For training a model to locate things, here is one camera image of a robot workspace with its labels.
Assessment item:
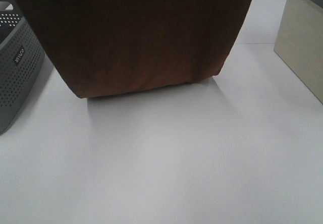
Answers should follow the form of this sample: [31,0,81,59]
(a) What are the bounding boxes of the grey perforated plastic basket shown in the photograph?
[1,0,45,133]

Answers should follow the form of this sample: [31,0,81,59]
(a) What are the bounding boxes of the brown towel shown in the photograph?
[15,0,252,98]

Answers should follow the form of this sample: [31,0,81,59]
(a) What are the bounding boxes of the beige fabric storage box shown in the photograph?
[274,0,322,101]

